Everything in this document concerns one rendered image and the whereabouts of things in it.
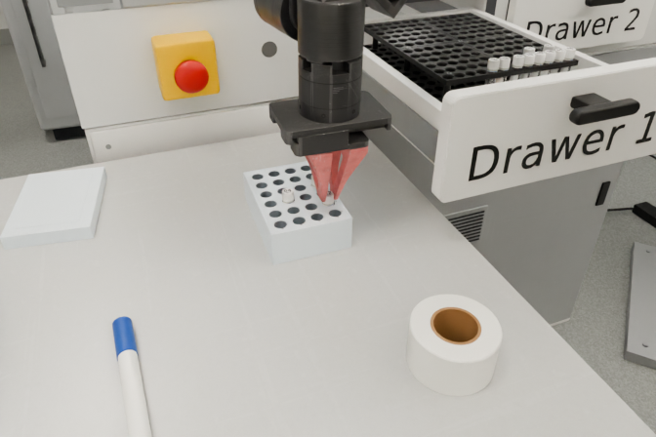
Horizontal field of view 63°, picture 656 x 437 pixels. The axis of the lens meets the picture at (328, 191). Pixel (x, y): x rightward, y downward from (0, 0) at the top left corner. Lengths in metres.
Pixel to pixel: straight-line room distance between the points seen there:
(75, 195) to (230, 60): 0.26
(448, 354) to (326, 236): 0.19
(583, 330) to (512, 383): 1.20
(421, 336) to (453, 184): 0.17
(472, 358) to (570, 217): 0.89
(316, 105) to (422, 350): 0.22
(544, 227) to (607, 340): 0.50
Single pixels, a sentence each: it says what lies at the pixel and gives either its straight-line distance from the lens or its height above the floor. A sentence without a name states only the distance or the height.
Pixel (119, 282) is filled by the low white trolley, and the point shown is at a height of 0.76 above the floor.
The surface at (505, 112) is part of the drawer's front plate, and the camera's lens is 0.52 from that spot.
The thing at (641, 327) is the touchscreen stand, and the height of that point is 0.03.
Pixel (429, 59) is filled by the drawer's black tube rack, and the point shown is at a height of 0.90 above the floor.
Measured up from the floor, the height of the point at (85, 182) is 0.78.
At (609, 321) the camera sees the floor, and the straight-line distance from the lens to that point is 1.72.
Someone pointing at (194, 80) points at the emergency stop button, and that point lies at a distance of 0.68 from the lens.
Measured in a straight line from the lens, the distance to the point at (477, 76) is 0.62.
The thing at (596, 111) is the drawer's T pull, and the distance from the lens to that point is 0.54.
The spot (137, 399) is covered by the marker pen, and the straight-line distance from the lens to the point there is 0.44.
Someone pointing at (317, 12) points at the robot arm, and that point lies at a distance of 0.45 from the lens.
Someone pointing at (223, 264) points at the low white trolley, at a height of 0.76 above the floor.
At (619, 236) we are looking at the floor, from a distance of 2.06.
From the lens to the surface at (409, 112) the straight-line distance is 0.59.
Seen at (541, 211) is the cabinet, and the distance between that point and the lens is 1.21.
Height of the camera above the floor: 1.11
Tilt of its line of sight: 33 degrees down
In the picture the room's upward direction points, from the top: straight up
